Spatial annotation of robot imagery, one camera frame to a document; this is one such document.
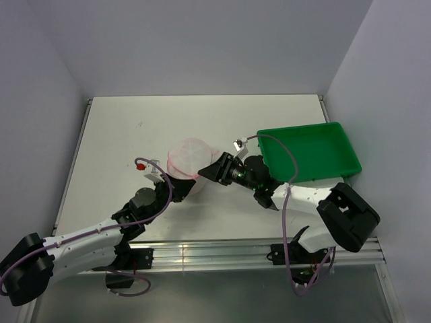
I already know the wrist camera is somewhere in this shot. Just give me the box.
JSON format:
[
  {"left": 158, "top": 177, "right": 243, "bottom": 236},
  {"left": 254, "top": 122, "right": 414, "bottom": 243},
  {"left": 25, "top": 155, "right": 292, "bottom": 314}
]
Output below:
[
  {"left": 233, "top": 137, "right": 248, "bottom": 161},
  {"left": 134, "top": 157, "right": 162, "bottom": 183}
]

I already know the green plastic tray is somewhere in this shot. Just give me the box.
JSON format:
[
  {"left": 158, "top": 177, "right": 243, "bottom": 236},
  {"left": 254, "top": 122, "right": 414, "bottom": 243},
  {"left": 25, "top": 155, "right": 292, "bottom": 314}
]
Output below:
[{"left": 257, "top": 122, "right": 362, "bottom": 182}]

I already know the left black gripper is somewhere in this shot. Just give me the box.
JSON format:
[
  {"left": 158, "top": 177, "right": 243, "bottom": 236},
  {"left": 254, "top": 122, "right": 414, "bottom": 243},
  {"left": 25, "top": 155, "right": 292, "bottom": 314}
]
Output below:
[{"left": 144, "top": 172, "right": 195, "bottom": 223}]

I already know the aluminium frame rail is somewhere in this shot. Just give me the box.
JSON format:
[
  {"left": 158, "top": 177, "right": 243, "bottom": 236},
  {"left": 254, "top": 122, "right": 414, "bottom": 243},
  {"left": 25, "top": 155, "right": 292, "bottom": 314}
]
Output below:
[{"left": 130, "top": 238, "right": 386, "bottom": 273}]

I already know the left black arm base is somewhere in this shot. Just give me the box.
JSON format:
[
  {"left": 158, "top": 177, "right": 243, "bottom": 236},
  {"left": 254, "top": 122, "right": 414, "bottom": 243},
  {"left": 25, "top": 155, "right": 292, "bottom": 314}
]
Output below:
[{"left": 94, "top": 248, "right": 154, "bottom": 297}]

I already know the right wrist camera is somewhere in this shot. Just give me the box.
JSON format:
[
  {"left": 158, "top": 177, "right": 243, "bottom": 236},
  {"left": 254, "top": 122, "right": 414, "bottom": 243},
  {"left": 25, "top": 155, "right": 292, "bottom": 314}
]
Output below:
[{"left": 233, "top": 137, "right": 248, "bottom": 161}]

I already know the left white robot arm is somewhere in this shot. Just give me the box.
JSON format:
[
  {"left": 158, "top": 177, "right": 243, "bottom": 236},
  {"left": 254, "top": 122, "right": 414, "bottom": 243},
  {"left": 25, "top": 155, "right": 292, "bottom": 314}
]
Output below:
[{"left": 1, "top": 176, "right": 196, "bottom": 306}]

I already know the purple cable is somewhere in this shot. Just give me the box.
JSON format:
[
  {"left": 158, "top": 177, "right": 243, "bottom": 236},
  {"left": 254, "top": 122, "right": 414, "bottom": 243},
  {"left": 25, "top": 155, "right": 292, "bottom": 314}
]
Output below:
[
  {"left": 0, "top": 157, "right": 176, "bottom": 299},
  {"left": 245, "top": 133, "right": 337, "bottom": 297}
]

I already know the mesh laundry bag pink trim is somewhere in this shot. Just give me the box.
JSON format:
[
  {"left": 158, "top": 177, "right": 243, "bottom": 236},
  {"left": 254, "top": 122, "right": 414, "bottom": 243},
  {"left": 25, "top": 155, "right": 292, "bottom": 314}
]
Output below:
[{"left": 166, "top": 138, "right": 219, "bottom": 195}]

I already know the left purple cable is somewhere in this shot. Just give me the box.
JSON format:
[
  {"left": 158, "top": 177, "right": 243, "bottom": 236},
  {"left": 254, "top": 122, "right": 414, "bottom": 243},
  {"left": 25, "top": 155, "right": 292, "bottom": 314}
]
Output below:
[{"left": 0, "top": 157, "right": 176, "bottom": 299}]

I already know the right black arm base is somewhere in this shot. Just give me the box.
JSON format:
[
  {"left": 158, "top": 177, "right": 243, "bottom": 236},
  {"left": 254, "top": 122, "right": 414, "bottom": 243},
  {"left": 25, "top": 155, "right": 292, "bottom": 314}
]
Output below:
[{"left": 267, "top": 240, "right": 333, "bottom": 287}]

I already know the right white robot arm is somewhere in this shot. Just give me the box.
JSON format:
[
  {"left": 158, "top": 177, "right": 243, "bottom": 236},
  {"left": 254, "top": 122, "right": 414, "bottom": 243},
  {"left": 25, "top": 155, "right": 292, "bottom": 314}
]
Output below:
[{"left": 198, "top": 153, "right": 380, "bottom": 262}]

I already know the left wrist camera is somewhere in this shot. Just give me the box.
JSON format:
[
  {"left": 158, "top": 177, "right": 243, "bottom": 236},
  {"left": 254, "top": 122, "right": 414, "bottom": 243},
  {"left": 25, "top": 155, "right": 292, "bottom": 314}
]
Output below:
[{"left": 134, "top": 157, "right": 162, "bottom": 183}]

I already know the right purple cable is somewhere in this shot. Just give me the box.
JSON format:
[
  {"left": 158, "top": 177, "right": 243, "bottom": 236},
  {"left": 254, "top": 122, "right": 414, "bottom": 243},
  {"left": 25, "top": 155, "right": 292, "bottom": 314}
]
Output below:
[{"left": 245, "top": 133, "right": 337, "bottom": 297}]

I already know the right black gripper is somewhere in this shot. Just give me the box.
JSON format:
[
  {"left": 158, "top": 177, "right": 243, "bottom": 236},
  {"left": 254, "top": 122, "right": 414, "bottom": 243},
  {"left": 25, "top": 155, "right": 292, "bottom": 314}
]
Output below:
[{"left": 198, "top": 151, "right": 258, "bottom": 191}]

